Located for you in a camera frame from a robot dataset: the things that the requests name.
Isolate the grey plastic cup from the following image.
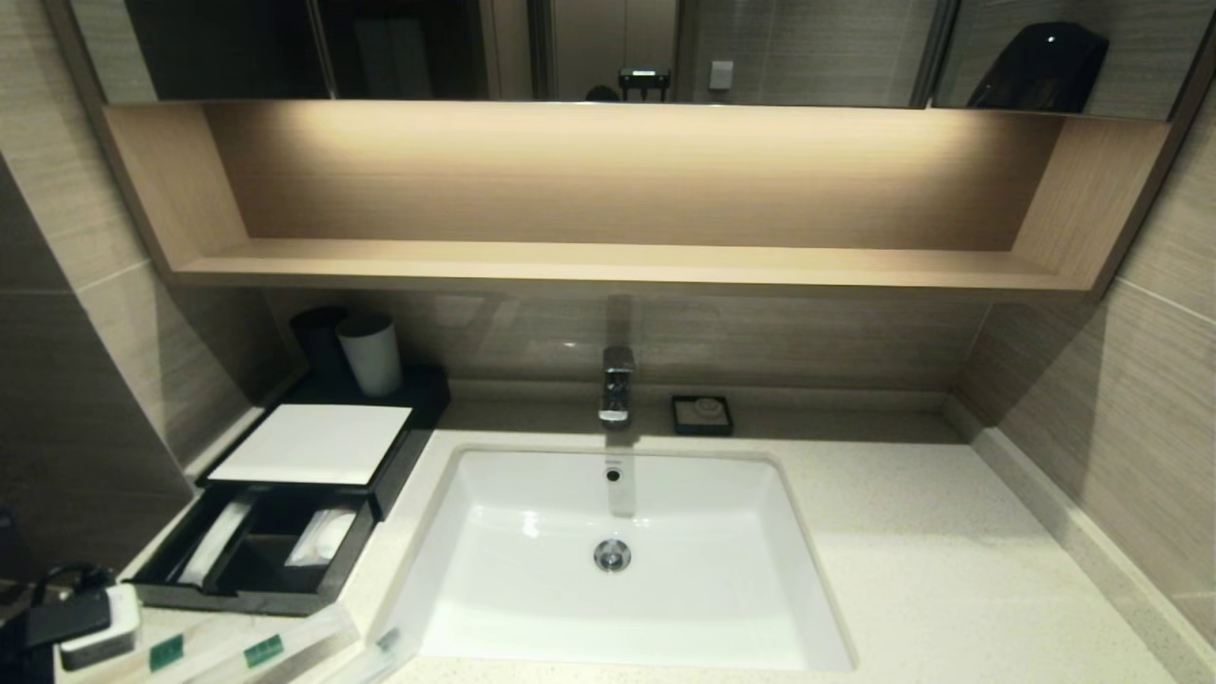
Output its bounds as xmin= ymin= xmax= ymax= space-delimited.
xmin=336 ymin=313 xmax=405 ymax=398

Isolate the black tray with white packets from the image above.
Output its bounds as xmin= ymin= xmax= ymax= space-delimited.
xmin=131 ymin=483 xmax=377 ymax=618

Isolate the toothbrush with green label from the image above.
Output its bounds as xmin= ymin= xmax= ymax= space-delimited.
xmin=114 ymin=616 xmax=257 ymax=684
xmin=185 ymin=606 xmax=362 ymax=684

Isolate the black amenity box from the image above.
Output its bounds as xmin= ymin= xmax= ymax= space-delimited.
xmin=195 ymin=366 xmax=452 ymax=522

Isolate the white square plate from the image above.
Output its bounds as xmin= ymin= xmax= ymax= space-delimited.
xmin=206 ymin=404 xmax=413 ymax=486

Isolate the chrome sink faucet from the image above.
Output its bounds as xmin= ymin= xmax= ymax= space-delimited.
xmin=598 ymin=346 xmax=636 ymax=426

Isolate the black square soap dish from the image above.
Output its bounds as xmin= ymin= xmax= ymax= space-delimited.
xmin=671 ymin=395 xmax=734 ymax=438

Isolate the white ceramic sink basin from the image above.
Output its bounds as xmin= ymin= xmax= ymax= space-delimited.
xmin=380 ymin=445 xmax=856 ymax=674

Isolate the black tumbler cup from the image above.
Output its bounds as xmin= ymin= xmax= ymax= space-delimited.
xmin=290 ymin=306 xmax=352 ymax=383

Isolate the small white wrapped packet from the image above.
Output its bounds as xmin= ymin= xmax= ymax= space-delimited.
xmin=285 ymin=507 xmax=358 ymax=569

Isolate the small item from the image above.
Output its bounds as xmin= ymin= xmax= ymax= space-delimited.
xmin=321 ymin=627 xmax=406 ymax=684

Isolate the long white sachet packet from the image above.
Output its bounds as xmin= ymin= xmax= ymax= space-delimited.
xmin=178 ymin=496 xmax=257 ymax=587

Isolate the wooden wall shelf niche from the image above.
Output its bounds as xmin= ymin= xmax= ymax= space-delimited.
xmin=100 ymin=100 xmax=1174 ymax=303

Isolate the wall mirror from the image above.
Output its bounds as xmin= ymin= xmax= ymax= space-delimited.
xmin=71 ymin=0 xmax=1216 ymax=123

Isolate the black glossy wall dispenser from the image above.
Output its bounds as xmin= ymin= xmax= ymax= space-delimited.
xmin=966 ymin=23 xmax=1111 ymax=115

